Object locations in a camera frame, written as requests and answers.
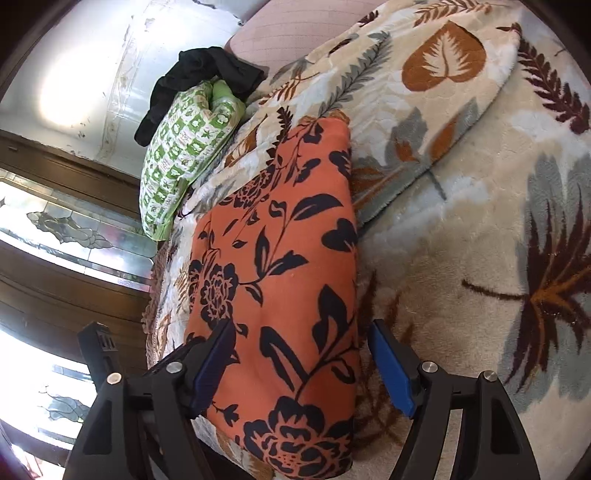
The orange black floral shirt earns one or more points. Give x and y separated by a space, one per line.
277 258

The green white checkered pillow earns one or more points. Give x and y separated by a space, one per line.
196 127

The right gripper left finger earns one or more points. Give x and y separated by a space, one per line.
139 426

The leaf pattern fleece blanket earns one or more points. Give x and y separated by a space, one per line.
469 127

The black garment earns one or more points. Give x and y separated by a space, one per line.
193 67

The stained glass wooden door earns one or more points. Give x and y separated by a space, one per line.
71 251

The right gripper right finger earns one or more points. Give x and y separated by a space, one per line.
492 442

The pink sofa cushion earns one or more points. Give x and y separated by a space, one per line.
284 31

